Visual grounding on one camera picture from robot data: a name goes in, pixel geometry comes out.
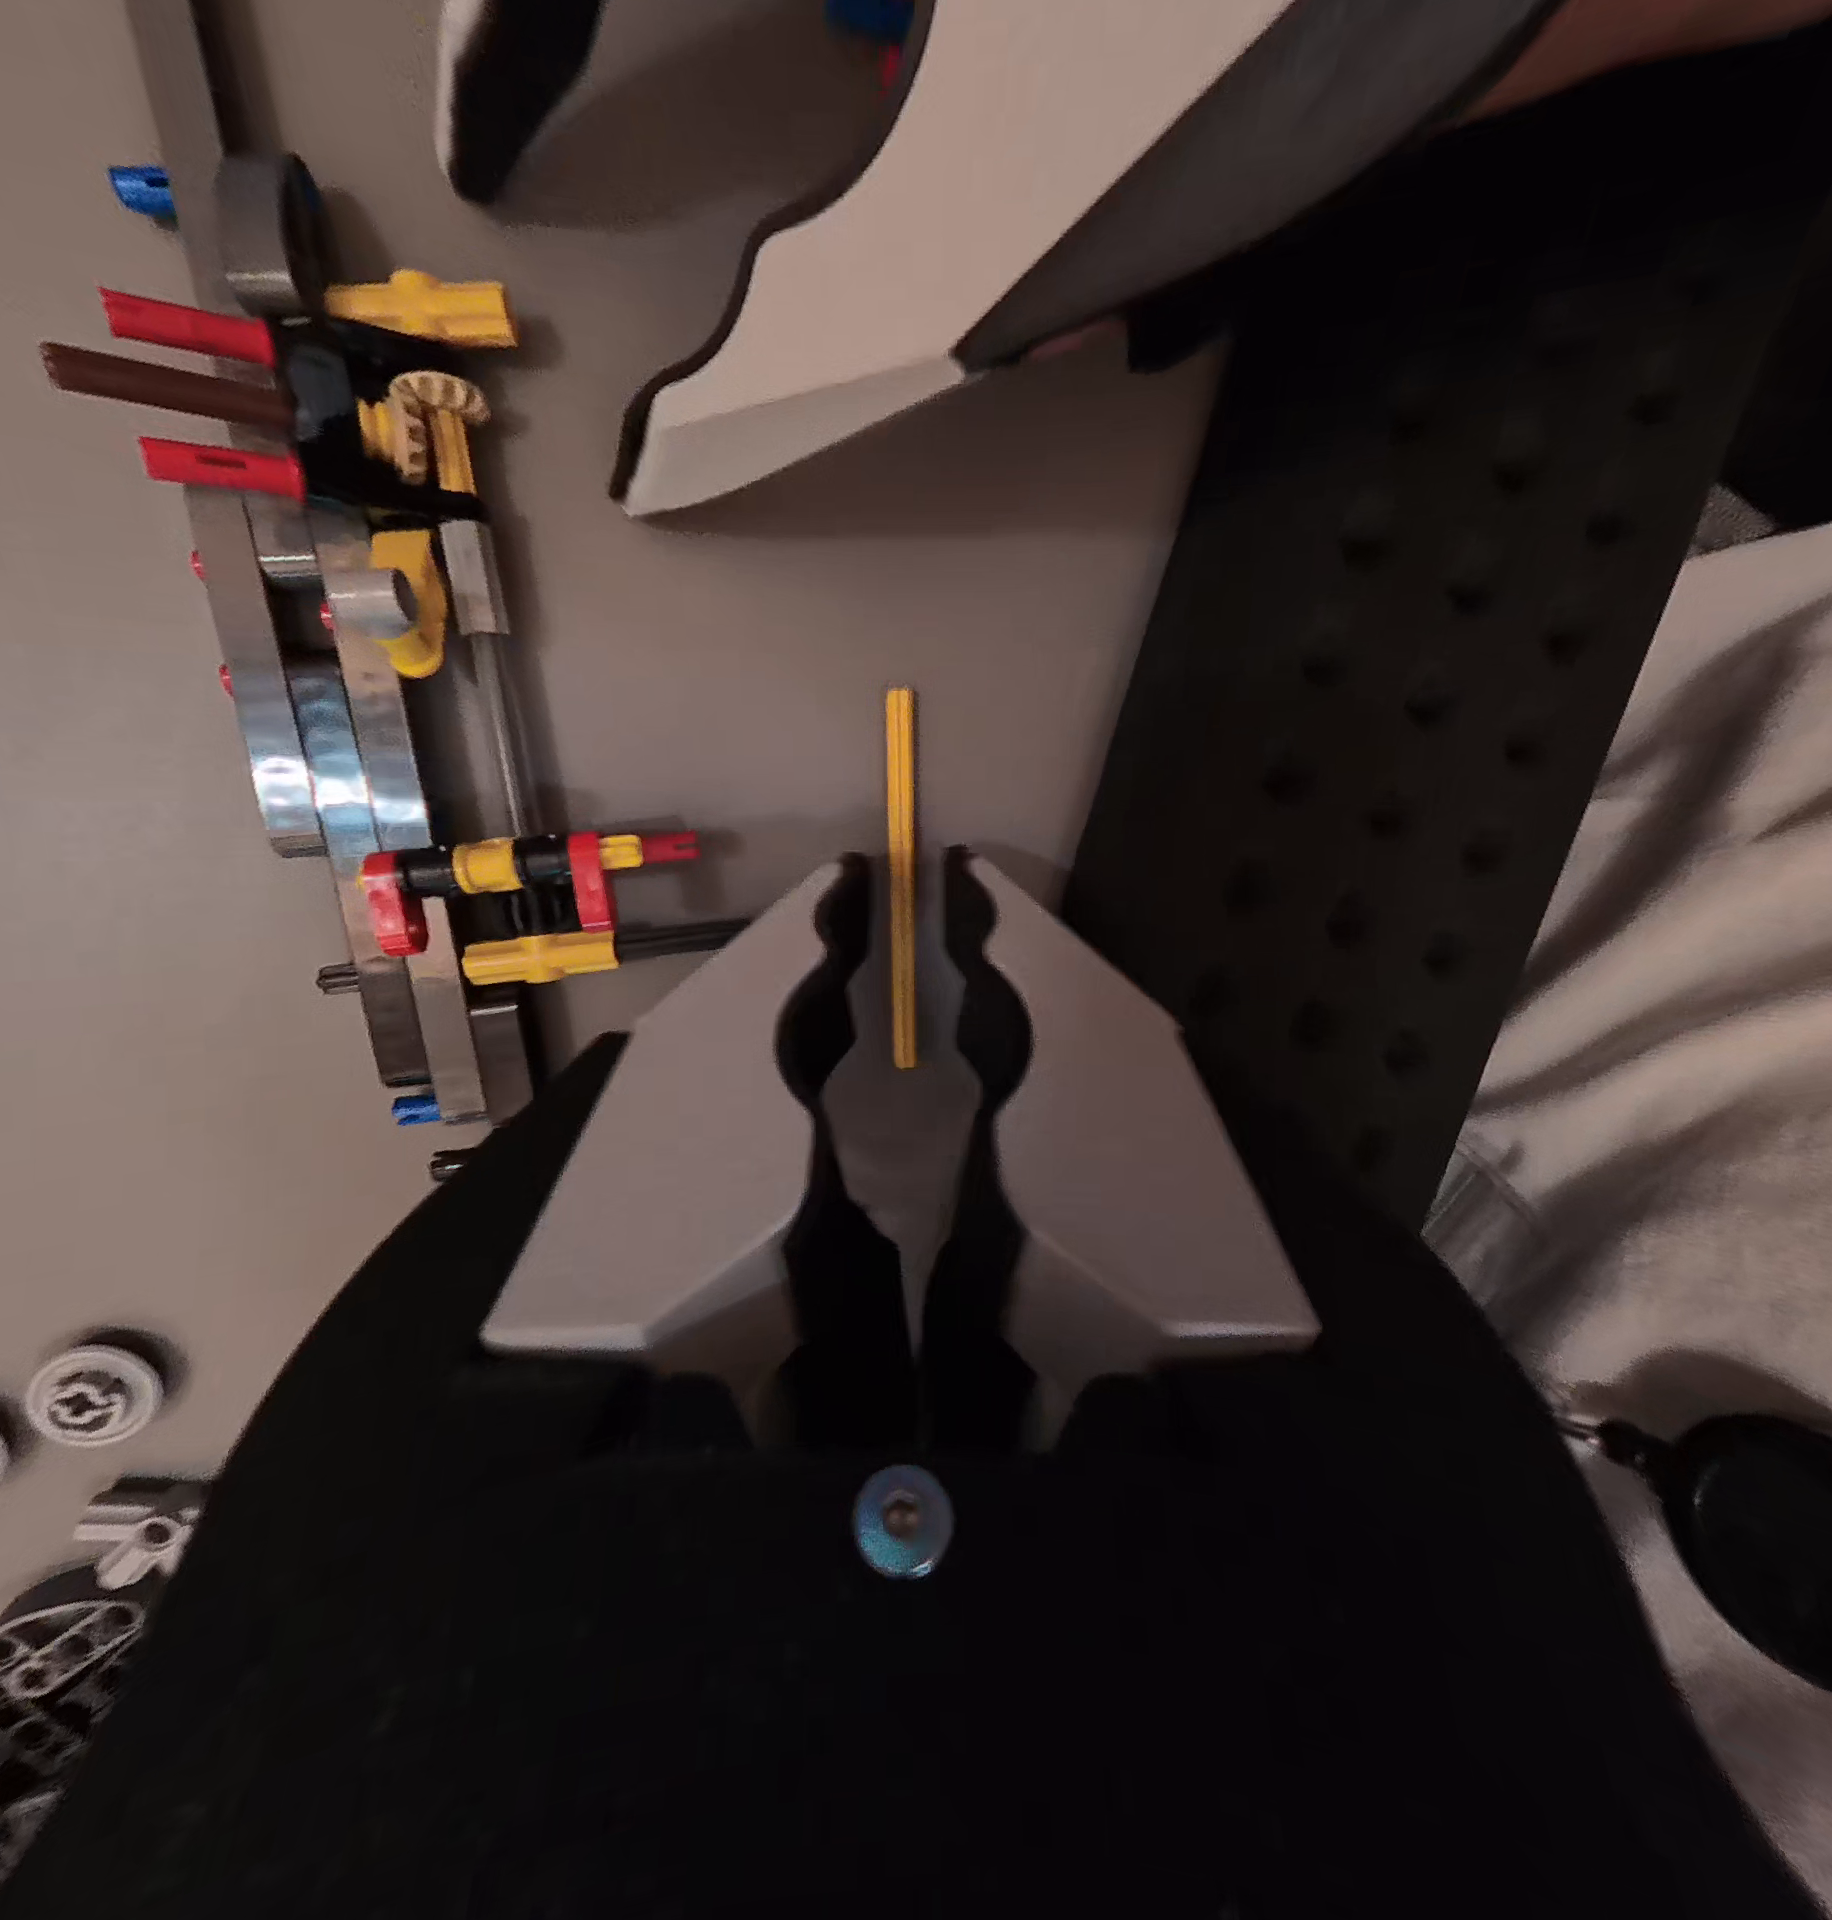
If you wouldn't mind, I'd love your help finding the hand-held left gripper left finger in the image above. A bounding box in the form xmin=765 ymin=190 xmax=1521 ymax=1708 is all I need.
xmin=477 ymin=856 xmax=872 ymax=1365

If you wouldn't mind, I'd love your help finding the grey lego beam assembly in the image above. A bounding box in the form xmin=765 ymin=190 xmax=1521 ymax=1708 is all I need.
xmin=39 ymin=0 xmax=756 ymax=1188

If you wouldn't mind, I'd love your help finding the long yellow lego axle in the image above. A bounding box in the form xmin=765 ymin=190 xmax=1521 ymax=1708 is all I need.
xmin=883 ymin=688 xmax=921 ymax=1069

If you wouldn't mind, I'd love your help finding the black perforated panel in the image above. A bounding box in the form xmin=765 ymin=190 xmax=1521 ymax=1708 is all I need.
xmin=1063 ymin=61 xmax=1832 ymax=1239

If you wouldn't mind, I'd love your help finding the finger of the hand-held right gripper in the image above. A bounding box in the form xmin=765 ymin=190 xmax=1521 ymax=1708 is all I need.
xmin=434 ymin=0 xmax=862 ymax=209
xmin=609 ymin=0 xmax=1297 ymax=523

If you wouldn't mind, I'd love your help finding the person's right hand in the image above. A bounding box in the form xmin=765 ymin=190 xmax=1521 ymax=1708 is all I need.
xmin=1458 ymin=0 xmax=1832 ymax=143

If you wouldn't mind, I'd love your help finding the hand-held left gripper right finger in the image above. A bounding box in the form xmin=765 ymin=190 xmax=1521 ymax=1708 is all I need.
xmin=948 ymin=846 xmax=1327 ymax=1384

